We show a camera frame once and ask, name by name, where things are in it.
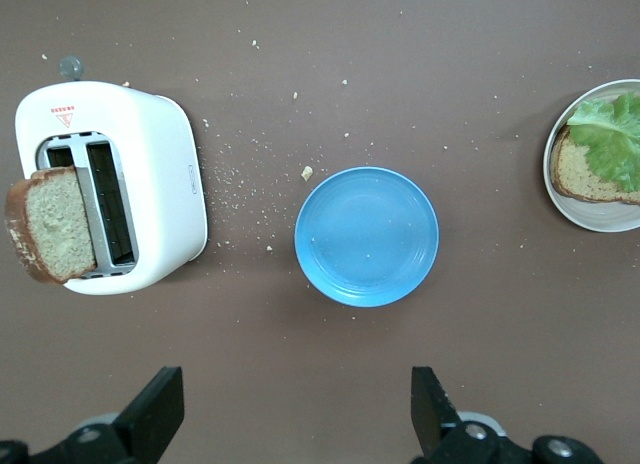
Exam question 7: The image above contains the brown bread slice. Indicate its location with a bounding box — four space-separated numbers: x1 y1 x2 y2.
549 126 640 206
4 166 99 285

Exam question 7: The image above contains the beige plate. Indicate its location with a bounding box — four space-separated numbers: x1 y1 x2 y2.
542 78 640 234

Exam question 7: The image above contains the green lettuce leaf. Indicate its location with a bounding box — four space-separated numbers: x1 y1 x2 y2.
566 92 640 194

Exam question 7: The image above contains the white toaster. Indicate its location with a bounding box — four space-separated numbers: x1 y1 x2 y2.
13 56 209 296

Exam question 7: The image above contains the blue plate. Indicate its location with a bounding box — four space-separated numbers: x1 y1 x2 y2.
293 166 441 309

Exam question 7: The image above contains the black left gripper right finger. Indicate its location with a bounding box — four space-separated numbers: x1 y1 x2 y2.
410 366 601 464

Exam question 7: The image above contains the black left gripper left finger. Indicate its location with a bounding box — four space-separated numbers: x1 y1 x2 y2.
0 366 185 464

